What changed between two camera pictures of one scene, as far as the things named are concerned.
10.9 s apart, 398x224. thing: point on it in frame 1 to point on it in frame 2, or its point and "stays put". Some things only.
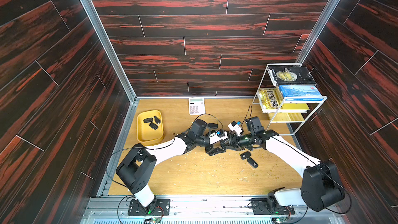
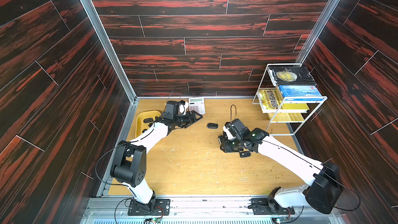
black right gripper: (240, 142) stays put
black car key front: (146, 120) stays put
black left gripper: (212, 152) to (190, 121)
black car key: (245, 155) stays put
